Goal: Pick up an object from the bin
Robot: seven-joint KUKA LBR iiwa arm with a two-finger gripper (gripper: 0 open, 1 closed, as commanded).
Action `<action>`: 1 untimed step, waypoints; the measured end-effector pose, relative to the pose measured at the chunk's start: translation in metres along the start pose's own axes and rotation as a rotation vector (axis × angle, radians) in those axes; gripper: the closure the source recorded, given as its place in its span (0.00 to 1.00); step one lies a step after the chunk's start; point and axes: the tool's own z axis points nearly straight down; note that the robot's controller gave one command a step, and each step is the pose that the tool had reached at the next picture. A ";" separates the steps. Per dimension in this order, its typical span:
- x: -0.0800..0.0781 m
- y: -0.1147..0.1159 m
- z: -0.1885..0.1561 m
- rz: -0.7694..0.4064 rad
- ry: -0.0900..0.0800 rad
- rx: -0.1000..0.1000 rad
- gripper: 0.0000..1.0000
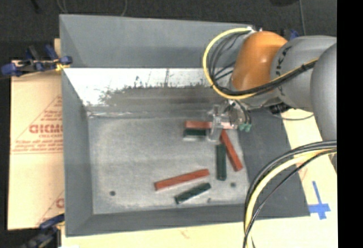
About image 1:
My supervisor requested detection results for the brown cardboard board, red print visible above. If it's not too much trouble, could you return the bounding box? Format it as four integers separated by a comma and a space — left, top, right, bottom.
7, 68, 66, 231

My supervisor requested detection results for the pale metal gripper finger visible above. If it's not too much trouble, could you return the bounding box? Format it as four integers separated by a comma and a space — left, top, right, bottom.
209, 126, 225, 143
208, 104, 222, 123

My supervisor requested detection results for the red-brown flat block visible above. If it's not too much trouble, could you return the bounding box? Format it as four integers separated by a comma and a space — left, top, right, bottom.
220, 129, 244, 173
185, 120, 213, 130
153, 168, 211, 192

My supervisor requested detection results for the grey metal bin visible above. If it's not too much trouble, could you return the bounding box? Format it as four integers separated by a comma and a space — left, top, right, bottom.
58, 14, 311, 237

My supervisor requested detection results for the dark green flat block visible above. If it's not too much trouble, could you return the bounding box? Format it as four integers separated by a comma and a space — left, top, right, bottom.
182, 128, 208, 140
216, 143, 228, 182
174, 182, 212, 205

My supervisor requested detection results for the black cylinder on white bracket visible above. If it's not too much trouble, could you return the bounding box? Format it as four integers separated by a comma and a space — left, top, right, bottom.
269, 102, 290, 116

